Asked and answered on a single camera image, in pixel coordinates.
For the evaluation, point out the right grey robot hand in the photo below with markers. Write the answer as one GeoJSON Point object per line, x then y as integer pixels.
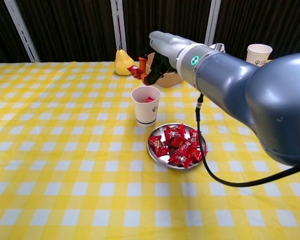
{"type": "Point", "coordinates": [167, 45]}

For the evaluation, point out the red candy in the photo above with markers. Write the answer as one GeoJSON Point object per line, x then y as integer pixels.
{"type": "Point", "coordinates": [193, 144]}
{"type": "Point", "coordinates": [136, 71]}
{"type": "Point", "coordinates": [177, 142]}
{"type": "Point", "coordinates": [147, 100]}
{"type": "Point", "coordinates": [186, 148]}
{"type": "Point", "coordinates": [194, 134]}
{"type": "Point", "coordinates": [181, 160]}
{"type": "Point", "coordinates": [197, 155]}
{"type": "Point", "coordinates": [175, 132]}
{"type": "Point", "coordinates": [158, 146]}

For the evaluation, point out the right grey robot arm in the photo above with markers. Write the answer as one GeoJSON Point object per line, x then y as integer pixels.
{"type": "Point", "coordinates": [227, 70]}

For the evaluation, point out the inverted white paper cup stack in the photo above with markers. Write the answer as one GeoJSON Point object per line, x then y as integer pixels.
{"type": "Point", "coordinates": [223, 48]}

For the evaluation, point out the white paper cup blue logo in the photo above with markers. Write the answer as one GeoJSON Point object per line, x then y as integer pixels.
{"type": "Point", "coordinates": [146, 115]}
{"type": "Point", "coordinates": [258, 56]}

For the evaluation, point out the brown paper food tray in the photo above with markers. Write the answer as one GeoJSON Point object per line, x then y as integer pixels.
{"type": "Point", "coordinates": [170, 81]}

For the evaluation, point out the yellow pear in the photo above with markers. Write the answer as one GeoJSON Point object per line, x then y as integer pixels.
{"type": "Point", "coordinates": [122, 66]}

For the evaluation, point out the round metal plate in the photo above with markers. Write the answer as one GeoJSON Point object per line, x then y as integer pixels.
{"type": "Point", "coordinates": [156, 131]}

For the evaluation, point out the black pleated curtain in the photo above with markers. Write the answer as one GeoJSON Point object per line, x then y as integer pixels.
{"type": "Point", "coordinates": [72, 30]}

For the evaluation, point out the yellow white checkered tablecloth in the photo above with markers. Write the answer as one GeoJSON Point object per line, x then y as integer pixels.
{"type": "Point", "coordinates": [65, 150]}

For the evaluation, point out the white metal frame post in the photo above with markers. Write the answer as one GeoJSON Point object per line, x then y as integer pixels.
{"type": "Point", "coordinates": [212, 25]}
{"type": "Point", "coordinates": [118, 25]}
{"type": "Point", "coordinates": [23, 32]}

